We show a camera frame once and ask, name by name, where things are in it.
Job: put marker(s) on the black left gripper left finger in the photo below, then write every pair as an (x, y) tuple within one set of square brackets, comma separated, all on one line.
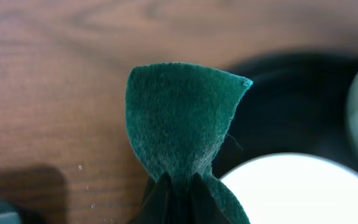
[(155, 202)]

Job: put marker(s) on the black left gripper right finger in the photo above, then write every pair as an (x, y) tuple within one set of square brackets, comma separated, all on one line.
[(203, 206)]

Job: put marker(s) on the white plate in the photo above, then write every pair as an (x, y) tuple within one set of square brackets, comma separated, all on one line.
[(295, 189)]

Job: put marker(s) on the green scrubbing sponge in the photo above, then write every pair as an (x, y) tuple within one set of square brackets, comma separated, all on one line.
[(177, 117)]

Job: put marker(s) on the black round tray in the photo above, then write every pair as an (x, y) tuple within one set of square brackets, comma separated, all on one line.
[(297, 103)]

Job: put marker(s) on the black rectangular tray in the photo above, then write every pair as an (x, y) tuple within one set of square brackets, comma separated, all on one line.
[(11, 214)]

